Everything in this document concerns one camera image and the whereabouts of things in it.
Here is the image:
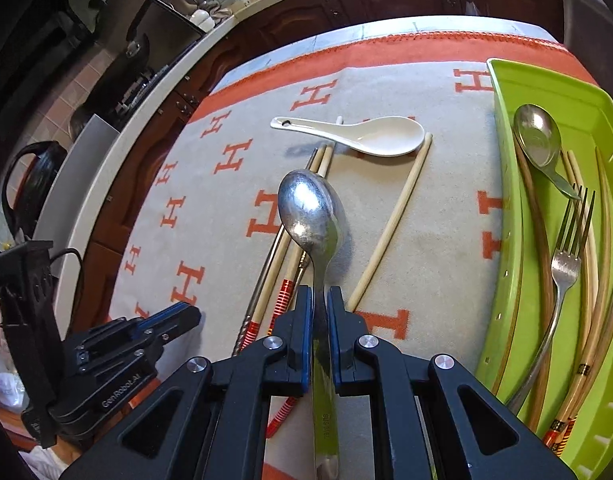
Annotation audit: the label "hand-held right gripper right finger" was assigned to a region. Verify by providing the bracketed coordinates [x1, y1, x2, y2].
[326, 286, 577, 480]

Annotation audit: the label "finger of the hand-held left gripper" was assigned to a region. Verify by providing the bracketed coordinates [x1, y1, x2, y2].
[134, 303, 203, 363]
[66, 316, 180, 358]

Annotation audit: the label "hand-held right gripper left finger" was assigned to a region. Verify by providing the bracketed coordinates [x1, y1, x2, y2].
[61, 285, 317, 480]

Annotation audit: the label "red striped end chopstick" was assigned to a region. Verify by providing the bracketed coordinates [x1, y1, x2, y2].
[265, 144, 335, 438]
[244, 146, 323, 348]

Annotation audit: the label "large metal spoon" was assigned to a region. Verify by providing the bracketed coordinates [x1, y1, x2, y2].
[278, 169, 347, 480]

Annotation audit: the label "plain light wooden chopstick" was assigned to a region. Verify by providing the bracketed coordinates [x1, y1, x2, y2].
[347, 132, 433, 312]

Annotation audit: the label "white ceramic spoon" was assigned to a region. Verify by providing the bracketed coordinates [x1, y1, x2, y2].
[270, 116, 426, 157]

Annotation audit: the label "metal fork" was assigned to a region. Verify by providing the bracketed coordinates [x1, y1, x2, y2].
[506, 184, 598, 413]

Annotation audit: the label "small metal spoon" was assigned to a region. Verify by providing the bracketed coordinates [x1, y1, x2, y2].
[513, 103, 583, 201]

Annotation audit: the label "green plastic utensil tray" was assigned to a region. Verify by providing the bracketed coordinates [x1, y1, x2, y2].
[473, 57, 613, 480]

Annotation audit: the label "pink plastic bag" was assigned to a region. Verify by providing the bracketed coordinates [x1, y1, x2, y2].
[0, 285, 28, 417]

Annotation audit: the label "orange beige printed blanket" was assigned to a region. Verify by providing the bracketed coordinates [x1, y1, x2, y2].
[106, 25, 592, 480]

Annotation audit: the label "beige kitchen countertop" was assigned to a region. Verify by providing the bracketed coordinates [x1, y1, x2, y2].
[34, 0, 613, 321]

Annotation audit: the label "bare steel splash panel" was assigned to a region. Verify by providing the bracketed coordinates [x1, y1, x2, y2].
[69, 114, 121, 166]

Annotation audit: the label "gas stove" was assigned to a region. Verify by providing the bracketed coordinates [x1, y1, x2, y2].
[111, 67, 163, 122]

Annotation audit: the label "dark stove guard panel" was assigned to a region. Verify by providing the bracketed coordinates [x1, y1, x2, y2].
[106, 0, 207, 126]

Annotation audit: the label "white bowls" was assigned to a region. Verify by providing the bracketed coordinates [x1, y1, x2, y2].
[189, 7, 213, 32]

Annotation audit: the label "grey frosted door cabinet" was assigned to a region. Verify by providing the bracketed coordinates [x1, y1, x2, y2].
[561, 0, 613, 86]

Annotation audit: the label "black cable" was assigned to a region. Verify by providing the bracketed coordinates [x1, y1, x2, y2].
[46, 247, 87, 321]

